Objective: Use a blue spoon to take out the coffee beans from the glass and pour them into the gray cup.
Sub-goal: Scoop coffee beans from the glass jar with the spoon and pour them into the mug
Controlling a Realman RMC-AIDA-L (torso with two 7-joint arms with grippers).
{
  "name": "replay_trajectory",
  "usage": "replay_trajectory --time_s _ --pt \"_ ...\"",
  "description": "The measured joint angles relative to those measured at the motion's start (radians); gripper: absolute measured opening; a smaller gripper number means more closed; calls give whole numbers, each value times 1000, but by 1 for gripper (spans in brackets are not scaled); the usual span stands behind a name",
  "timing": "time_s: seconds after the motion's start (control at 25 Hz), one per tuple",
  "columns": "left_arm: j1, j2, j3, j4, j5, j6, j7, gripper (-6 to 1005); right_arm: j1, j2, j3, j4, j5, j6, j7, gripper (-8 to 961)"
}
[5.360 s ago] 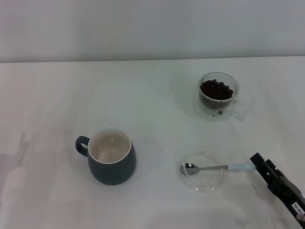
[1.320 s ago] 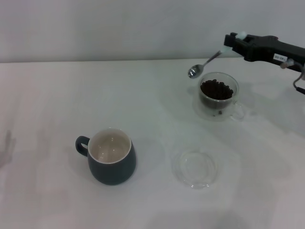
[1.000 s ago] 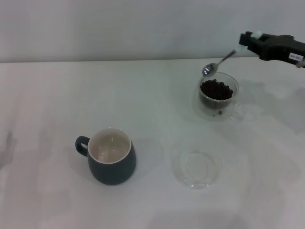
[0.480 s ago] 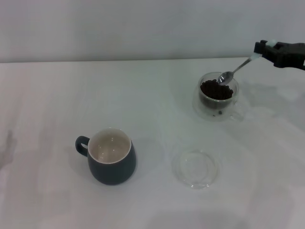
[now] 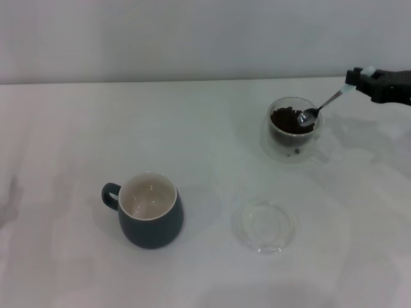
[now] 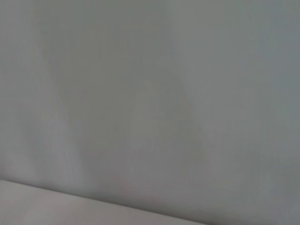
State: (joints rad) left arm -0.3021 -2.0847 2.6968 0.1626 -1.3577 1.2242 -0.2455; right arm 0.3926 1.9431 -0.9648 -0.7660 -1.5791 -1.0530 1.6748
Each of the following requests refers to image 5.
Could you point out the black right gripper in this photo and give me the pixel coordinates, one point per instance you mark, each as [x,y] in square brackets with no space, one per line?
[395,88]

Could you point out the dark grey ceramic mug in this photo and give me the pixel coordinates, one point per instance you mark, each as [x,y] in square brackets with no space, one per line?
[151,231]

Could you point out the coffee bean pile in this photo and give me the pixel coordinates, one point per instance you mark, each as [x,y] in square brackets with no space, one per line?
[282,120]

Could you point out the double-walled glass cup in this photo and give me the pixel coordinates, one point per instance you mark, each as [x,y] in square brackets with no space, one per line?
[275,142]

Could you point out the clear glass saucer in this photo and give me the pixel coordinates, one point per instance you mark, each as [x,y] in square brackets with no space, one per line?
[266,244]

